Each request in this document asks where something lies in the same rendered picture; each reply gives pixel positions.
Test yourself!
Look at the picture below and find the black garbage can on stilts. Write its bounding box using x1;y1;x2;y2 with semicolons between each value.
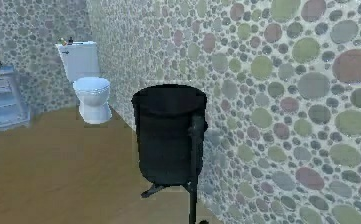
131;84;210;224

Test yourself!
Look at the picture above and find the white toilet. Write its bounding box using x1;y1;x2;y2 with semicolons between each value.
56;41;113;125

